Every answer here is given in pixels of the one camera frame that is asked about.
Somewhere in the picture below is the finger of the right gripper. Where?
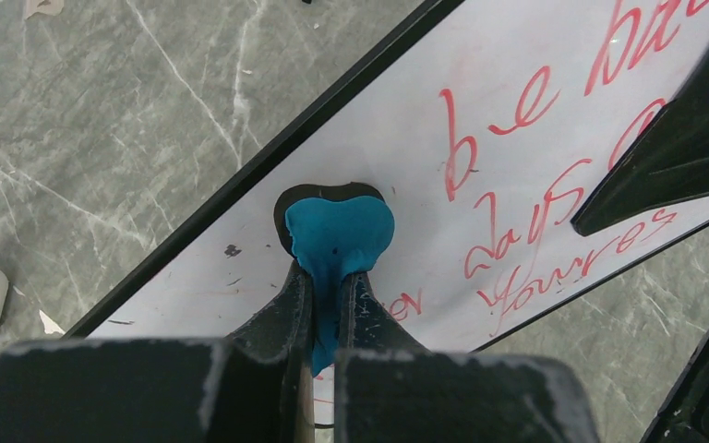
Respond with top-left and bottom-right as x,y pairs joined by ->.
571,50 -> 709,236

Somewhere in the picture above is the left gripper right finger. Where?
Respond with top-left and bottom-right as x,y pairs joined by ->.
333,273 -> 599,442

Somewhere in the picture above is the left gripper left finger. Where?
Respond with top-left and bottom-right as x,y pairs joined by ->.
0,264 -> 315,442

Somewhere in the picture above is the blue whiteboard eraser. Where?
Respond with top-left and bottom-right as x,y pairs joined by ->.
273,182 -> 395,377

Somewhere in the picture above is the black framed whiteboard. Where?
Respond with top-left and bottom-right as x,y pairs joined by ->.
72,1 -> 709,351

